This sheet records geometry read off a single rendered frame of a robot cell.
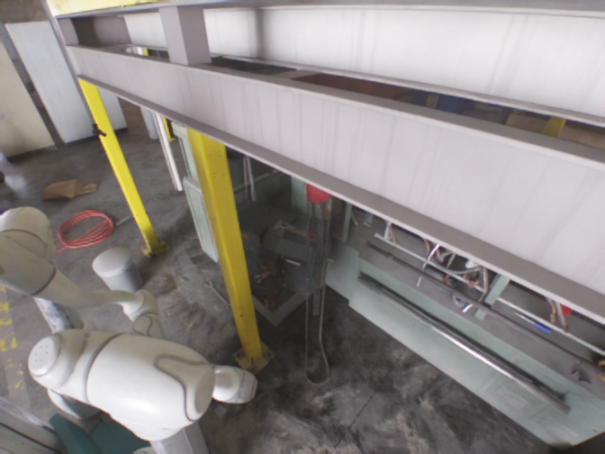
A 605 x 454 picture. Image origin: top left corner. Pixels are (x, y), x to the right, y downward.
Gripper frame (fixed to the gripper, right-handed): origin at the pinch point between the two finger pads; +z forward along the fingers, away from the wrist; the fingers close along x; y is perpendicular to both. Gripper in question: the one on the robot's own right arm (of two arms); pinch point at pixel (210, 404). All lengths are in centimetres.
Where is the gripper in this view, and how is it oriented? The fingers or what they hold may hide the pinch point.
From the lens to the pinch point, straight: 147.2
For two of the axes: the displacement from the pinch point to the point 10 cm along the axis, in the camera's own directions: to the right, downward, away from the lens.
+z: 0.0, 7.8, 6.2
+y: -5.7, 5.1, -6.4
